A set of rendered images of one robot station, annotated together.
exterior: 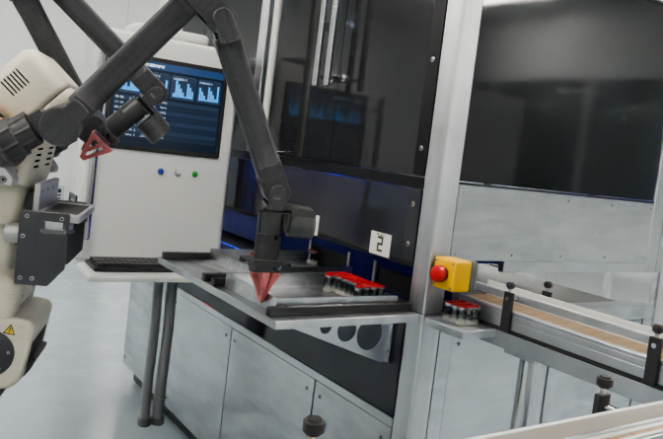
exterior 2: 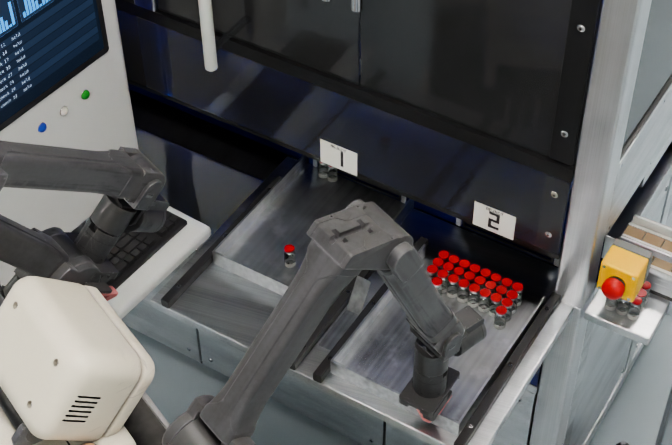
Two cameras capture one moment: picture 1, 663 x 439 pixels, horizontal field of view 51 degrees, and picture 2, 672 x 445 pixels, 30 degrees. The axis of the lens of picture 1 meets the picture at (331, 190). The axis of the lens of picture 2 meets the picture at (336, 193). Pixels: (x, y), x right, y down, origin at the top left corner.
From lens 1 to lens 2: 1.68 m
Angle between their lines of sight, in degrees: 45
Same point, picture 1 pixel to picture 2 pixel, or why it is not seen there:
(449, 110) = (618, 108)
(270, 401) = not seen: hidden behind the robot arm
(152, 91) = (148, 192)
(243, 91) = (414, 288)
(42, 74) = (114, 379)
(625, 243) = not seen: outside the picture
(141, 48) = (299, 342)
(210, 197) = (112, 106)
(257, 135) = (428, 311)
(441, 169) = (606, 171)
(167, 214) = not seen: hidden behind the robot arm
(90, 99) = (248, 425)
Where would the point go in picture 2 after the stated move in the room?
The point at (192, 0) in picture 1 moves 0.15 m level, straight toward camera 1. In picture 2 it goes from (362, 264) to (438, 337)
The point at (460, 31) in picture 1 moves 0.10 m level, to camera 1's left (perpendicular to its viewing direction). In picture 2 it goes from (637, 12) to (580, 28)
